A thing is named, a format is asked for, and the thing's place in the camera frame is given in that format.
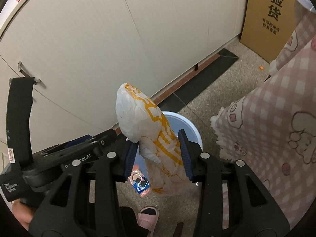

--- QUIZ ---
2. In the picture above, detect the blue snack wrapper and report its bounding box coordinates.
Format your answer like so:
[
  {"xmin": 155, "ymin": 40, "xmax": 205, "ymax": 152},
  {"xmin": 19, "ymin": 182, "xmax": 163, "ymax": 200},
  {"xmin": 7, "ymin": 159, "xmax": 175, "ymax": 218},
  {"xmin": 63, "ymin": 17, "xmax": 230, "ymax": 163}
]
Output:
[{"xmin": 129, "ymin": 169, "xmax": 150, "ymax": 197}]

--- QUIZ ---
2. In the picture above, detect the white orange paper bag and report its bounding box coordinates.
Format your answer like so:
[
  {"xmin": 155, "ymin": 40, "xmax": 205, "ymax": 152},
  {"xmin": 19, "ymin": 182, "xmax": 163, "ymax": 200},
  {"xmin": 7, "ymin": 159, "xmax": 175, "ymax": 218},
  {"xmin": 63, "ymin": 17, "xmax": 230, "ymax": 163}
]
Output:
[{"xmin": 116, "ymin": 83, "xmax": 193, "ymax": 196}]

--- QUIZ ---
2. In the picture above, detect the blue plastic trash bin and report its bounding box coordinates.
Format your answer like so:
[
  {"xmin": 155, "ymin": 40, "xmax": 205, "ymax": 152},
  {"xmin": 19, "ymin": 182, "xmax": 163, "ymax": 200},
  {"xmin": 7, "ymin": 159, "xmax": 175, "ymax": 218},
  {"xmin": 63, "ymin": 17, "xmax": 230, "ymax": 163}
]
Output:
[{"xmin": 134, "ymin": 111, "xmax": 203, "ymax": 179}]

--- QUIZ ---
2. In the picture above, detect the person's left hand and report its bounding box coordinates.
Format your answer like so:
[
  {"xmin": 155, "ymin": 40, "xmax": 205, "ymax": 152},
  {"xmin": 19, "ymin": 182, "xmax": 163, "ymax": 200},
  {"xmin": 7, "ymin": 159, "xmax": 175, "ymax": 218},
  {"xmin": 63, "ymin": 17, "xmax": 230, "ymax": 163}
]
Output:
[{"xmin": 12, "ymin": 199, "xmax": 36, "ymax": 230}]

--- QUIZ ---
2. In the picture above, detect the pink slipper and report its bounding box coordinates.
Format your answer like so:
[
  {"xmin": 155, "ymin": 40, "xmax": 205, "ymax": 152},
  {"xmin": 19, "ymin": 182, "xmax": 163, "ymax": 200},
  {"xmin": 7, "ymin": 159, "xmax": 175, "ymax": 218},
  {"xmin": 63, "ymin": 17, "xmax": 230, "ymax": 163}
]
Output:
[{"xmin": 137, "ymin": 206, "xmax": 159, "ymax": 237}]

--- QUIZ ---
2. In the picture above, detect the pink checked table skirt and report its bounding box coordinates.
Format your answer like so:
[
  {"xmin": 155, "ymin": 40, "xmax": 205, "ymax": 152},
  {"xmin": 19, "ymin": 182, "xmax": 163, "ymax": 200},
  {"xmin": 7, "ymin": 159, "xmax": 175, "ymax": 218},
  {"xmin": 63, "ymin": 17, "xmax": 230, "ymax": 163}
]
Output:
[{"xmin": 211, "ymin": 8, "xmax": 315, "ymax": 226}]

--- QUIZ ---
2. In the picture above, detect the white low cabinet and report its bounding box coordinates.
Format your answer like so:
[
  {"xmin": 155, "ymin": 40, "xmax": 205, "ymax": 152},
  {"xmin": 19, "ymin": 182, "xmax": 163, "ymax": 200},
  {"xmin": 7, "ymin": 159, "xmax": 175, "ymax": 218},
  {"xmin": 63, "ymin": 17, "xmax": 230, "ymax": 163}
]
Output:
[{"xmin": 1, "ymin": 0, "xmax": 246, "ymax": 151}]

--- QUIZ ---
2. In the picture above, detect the brown cardboard box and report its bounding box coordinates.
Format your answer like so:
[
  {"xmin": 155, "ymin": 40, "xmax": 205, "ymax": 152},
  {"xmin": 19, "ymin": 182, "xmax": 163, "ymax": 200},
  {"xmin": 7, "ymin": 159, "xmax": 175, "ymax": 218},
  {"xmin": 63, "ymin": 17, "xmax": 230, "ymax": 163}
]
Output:
[{"xmin": 241, "ymin": 0, "xmax": 296, "ymax": 62}]

